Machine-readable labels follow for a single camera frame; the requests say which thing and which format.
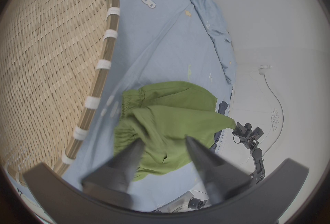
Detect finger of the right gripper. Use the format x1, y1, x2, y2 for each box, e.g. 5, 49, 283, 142
232, 122, 243, 136

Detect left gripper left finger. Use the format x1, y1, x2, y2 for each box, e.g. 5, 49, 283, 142
82, 138, 146, 209

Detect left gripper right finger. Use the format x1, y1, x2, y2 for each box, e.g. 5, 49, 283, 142
186, 136, 252, 205

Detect green shorts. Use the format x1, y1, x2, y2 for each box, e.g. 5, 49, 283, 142
113, 81, 236, 182

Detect round woven basket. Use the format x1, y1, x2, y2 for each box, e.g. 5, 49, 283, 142
0, 0, 121, 187

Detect dark blue T-shirt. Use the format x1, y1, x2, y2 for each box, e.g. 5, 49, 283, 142
210, 100, 230, 154

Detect pale blue quilt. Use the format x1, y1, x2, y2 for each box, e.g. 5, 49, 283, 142
157, 0, 238, 84

